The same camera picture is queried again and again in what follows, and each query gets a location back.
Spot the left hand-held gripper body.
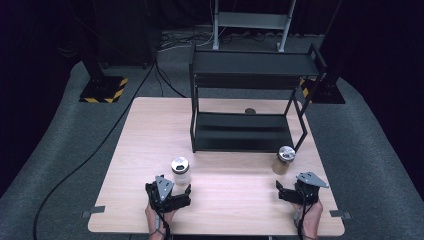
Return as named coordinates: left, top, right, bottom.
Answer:
left=145, top=175, right=192, bottom=214

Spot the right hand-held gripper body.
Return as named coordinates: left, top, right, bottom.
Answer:
left=281, top=171, right=330, bottom=206

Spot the white spice jar silver lid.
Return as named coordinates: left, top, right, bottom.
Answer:
left=170, top=156, right=192, bottom=187

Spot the brown spice jar silver lid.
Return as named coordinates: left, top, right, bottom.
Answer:
left=271, top=145, right=297, bottom=176

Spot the black two-tier metal shelf rack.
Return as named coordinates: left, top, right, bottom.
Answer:
left=188, top=42, right=329, bottom=155

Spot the person's right hand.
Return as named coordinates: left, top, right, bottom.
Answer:
left=292, top=198, right=324, bottom=240

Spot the person's left hand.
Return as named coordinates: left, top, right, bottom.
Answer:
left=144, top=201, right=178, bottom=240

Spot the black stand with striped base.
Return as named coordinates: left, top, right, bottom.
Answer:
left=299, top=0, right=347, bottom=105
left=78, top=0, right=129, bottom=104

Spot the dark cabinet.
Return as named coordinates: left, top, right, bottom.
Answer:
left=92, top=0, right=163, bottom=67

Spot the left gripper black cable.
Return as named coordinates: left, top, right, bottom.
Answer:
left=148, top=209, right=173, bottom=240

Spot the grey table bracket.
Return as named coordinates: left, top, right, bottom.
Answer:
left=329, top=209, right=352, bottom=220
left=81, top=205, right=106, bottom=219

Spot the long black floor cable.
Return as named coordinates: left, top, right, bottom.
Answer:
left=32, top=61, right=158, bottom=240

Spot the short black floor cable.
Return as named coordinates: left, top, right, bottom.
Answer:
left=154, top=61, right=188, bottom=99

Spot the tangle of floor cables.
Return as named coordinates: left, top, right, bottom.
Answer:
left=157, top=29, right=215, bottom=53

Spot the grey metal frame stand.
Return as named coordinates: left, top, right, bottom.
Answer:
left=212, top=0, right=297, bottom=53

